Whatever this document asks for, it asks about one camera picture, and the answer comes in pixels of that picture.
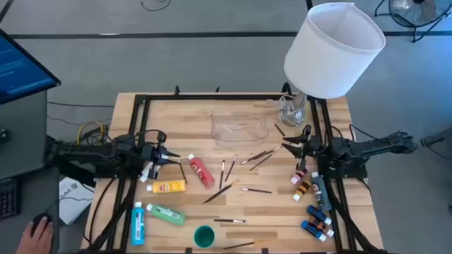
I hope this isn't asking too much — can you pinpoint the black keyboard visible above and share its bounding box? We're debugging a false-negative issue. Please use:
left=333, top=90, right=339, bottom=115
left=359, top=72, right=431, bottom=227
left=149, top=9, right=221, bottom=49
left=0, top=178, right=20, bottom=220

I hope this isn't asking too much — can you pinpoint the black floor cable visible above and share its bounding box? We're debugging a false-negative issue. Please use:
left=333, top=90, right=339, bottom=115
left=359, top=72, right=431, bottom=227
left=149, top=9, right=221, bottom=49
left=140, top=0, right=172, bottom=13

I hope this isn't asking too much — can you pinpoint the yellow paint bottle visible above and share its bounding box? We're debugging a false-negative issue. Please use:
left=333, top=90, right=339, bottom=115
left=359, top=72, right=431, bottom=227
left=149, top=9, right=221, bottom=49
left=146, top=179, right=187, bottom=194

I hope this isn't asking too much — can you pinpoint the person's hand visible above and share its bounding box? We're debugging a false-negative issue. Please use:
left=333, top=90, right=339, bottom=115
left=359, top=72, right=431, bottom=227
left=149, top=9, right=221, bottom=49
left=15, top=215, right=55, bottom=254

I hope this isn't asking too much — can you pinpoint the white paper booklet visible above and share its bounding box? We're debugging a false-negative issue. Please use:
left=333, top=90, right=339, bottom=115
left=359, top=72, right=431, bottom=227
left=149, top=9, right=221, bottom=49
left=58, top=176, right=95, bottom=226

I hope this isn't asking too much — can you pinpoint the small pink paint bottle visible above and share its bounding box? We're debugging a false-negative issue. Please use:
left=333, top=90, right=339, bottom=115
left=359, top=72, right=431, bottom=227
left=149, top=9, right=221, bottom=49
left=290, top=168, right=309, bottom=186

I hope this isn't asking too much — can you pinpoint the small ochre paint bottle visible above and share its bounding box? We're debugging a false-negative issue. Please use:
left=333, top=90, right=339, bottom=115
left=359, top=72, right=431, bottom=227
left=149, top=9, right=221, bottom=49
left=292, top=179, right=313, bottom=203

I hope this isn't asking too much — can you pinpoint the dark grey paint bottle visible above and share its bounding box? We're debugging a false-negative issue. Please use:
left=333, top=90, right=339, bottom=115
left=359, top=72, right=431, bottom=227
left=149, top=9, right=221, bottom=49
left=310, top=171, right=333, bottom=213

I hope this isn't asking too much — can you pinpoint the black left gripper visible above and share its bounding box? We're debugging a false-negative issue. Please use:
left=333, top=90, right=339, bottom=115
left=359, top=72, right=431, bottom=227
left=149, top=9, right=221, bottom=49
left=141, top=131, right=182, bottom=180

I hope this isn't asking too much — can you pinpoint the black stand foot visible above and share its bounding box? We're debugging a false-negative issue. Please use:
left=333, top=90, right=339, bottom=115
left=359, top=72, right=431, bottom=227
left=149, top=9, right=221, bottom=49
left=420, top=126, right=452, bottom=162

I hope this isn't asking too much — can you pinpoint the white paint bottle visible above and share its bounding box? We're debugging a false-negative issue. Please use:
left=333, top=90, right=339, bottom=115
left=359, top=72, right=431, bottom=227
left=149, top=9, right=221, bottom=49
left=138, top=161, right=155, bottom=184

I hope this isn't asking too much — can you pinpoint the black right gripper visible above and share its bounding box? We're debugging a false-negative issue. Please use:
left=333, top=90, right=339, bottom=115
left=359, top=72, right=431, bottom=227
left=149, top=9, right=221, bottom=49
left=281, top=123, right=326, bottom=173

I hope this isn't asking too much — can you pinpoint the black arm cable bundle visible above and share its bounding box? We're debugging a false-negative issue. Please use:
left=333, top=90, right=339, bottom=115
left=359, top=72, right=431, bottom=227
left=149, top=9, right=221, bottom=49
left=83, top=176, right=137, bottom=254
left=326, top=179, right=388, bottom=254

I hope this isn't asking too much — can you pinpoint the red paint bottle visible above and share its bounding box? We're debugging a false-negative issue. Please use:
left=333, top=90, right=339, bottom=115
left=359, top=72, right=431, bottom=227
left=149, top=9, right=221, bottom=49
left=187, top=153, right=216, bottom=189

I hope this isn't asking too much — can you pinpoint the clear plastic bin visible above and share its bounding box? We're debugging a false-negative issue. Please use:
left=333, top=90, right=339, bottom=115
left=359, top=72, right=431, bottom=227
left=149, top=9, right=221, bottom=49
left=210, top=107, right=270, bottom=147

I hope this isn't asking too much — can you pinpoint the black computer mouse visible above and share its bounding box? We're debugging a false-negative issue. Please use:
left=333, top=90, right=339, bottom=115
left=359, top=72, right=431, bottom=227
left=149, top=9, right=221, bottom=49
left=30, top=212, right=54, bottom=230

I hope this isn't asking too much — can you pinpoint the yellow cable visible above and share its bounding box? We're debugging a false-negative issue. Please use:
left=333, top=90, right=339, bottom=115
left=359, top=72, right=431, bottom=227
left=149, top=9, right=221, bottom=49
left=76, top=121, right=105, bottom=146

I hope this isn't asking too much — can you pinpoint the turquoise paint bottle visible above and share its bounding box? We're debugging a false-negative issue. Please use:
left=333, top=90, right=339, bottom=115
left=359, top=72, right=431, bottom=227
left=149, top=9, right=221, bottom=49
left=130, top=201, right=146, bottom=247

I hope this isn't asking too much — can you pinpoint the computer monitor blue screen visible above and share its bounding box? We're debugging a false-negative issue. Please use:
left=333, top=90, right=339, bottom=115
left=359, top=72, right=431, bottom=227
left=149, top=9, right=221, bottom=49
left=0, top=28, right=62, bottom=106

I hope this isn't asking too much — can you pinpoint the black floor fan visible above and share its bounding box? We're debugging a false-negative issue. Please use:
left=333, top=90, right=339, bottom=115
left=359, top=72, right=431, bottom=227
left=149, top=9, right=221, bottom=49
left=374, top=0, right=452, bottom=44

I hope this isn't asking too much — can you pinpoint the teal plastic cup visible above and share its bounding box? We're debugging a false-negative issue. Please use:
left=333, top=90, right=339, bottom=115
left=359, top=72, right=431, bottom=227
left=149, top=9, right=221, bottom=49
left=193, top=224, right=217, bottom=249

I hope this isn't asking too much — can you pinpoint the dark grey desk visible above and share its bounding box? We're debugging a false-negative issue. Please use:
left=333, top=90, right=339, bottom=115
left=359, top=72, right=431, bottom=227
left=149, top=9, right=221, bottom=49
left=0, top=165, right=61, bottom=254

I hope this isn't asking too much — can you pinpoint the green paint bottle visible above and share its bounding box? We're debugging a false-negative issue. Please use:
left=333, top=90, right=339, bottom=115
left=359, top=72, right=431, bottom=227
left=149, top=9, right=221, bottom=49
left=145, top=202, right=187, bottom=227

